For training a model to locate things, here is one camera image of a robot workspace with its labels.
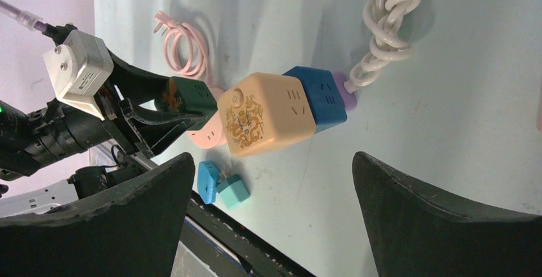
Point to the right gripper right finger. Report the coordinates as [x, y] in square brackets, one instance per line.
[418, 229]

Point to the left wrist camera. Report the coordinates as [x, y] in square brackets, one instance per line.
[77, 68]

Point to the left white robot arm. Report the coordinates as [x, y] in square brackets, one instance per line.
[30, 142]

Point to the teal small cube adapter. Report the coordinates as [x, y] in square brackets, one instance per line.
[233, 191]

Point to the purple power strip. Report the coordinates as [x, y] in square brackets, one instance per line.
[349, 99]

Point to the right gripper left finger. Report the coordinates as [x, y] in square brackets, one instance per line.
[131, 229]

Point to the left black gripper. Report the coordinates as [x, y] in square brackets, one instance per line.
[135, 128]

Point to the round pink power strip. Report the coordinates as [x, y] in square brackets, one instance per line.
[210, 135]

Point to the beige cube socket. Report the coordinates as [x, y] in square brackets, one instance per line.
[265, 112]

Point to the dark blue cube socket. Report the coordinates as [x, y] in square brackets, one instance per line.
[327, 105]

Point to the light blue flat adapter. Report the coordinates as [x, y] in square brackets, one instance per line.
[207, 180]

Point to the dark green cube socket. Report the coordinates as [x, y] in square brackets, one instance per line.
[189, 97]

